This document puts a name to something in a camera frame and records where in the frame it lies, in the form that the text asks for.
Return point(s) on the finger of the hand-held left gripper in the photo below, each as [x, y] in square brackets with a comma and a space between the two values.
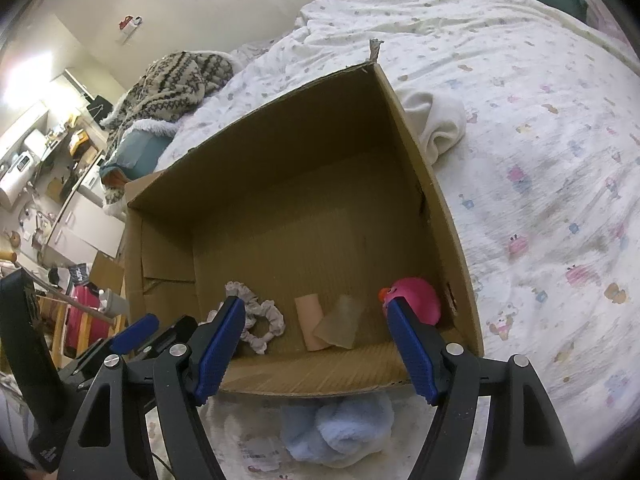
[135, 332]
[172, 332]

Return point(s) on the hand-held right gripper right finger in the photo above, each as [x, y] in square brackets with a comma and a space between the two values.
[412, 355]

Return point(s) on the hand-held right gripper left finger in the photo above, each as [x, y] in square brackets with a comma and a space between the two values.
[220, 350]

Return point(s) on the floral fabric scrunchie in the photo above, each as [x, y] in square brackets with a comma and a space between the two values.
[260, 317]

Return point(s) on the pink rubber duck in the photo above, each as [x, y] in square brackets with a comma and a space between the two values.
[417, 300]

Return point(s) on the peach foam cylinder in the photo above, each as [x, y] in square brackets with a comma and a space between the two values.
[310, 320]

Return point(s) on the brown cardboard box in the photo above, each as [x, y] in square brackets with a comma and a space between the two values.
[310, 240]

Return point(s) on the red and yellow bag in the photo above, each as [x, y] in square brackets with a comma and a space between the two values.
[80, 317]

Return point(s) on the flat cardboard sheet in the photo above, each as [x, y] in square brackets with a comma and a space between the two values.
[107, 270]

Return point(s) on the light blue fluffy sock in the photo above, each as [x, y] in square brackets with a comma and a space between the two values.
[340, 430]

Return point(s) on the white paper label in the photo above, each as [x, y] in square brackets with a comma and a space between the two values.
[260, 449]

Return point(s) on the white fluffy sock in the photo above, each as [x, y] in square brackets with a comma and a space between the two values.
[362, 456]

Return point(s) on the white cabinet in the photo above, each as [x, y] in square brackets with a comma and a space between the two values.
[82, 230]

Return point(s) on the teal pillow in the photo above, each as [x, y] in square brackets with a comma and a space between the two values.
[135, 152]

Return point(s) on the black hanging bag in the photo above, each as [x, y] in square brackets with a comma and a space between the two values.
[97, 108]

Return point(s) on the white folded towel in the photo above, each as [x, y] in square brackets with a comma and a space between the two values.
[440, 125]

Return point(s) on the patterned knit sweater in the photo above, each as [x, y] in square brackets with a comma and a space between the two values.
[170, 90]

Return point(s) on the white crumpled quilt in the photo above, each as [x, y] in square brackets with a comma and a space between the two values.
[380, 20]

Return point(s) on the wall hook with red item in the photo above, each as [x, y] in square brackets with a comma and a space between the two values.
[129, 23]

